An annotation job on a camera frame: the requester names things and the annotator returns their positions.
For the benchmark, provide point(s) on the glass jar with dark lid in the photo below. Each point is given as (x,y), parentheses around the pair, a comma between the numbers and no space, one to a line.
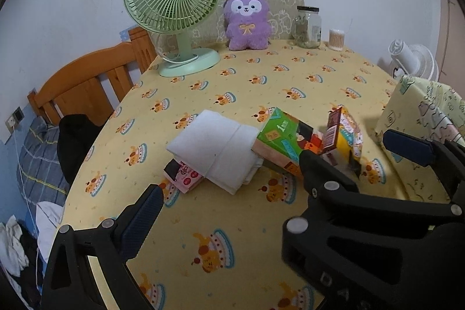
(307,30)

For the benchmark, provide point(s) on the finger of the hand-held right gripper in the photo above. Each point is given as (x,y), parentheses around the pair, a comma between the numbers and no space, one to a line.
(407,148)
(319,172)

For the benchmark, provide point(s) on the pink packet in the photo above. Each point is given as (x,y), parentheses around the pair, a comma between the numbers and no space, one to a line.
(187,179)

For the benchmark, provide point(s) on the beige door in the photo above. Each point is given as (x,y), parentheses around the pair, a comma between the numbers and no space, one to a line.
(450,23)

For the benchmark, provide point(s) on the black garment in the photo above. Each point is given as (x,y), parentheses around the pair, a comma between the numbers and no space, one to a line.
(76,139)

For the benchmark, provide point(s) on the white towel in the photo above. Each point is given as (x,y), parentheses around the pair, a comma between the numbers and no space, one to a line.
(210,143)

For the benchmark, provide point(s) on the brown and yellow snack packet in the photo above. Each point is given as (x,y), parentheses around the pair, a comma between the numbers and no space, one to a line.
(348,128)

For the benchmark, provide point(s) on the green snack box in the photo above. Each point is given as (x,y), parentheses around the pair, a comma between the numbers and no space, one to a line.
(279,135)

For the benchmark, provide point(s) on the wall socket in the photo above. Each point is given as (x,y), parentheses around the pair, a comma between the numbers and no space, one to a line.
(16,115)

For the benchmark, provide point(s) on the cotton swab container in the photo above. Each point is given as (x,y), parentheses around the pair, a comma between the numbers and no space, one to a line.
(336,39)

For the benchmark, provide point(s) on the cartoon printed storage box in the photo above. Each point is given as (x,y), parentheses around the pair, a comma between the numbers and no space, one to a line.
(407,106)

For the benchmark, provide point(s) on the wooden bed headboard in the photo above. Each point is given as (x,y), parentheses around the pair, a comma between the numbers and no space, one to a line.
(72,77)

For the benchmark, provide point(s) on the white clothes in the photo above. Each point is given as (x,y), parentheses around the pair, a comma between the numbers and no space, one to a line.
(12,244)

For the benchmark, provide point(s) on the purple plush toy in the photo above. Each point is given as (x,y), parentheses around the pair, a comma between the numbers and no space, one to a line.
(247,30)

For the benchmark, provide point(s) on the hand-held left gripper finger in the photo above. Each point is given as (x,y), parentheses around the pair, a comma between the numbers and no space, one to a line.
(140,223)

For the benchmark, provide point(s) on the white standing fan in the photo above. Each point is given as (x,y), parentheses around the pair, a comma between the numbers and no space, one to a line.
(410,57)

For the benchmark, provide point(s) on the yellow printed tablecloth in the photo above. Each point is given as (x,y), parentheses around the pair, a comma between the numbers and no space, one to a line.
(254,77)

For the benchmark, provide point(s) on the plaid bedding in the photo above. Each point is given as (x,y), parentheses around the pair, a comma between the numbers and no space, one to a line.
(36,164)

